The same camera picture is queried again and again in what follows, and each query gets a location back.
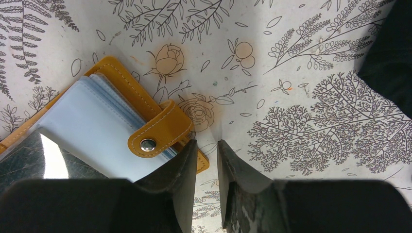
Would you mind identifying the floral table mat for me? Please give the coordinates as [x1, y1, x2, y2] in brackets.
[0, 0, 412, 233]

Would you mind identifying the dark brown credit card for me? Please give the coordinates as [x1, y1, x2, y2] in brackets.
[0, 130, 106, 194]

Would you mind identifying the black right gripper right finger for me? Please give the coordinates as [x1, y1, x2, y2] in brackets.
[217, 140, 412, 233]

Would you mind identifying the black cloth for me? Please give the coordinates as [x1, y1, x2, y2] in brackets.
[358, 0, 412, 117]

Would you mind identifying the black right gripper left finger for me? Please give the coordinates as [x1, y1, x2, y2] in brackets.
[0, 140, 198, 233]

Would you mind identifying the yellow leather card holder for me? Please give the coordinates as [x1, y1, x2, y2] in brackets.
[0, 57, 194, 182]

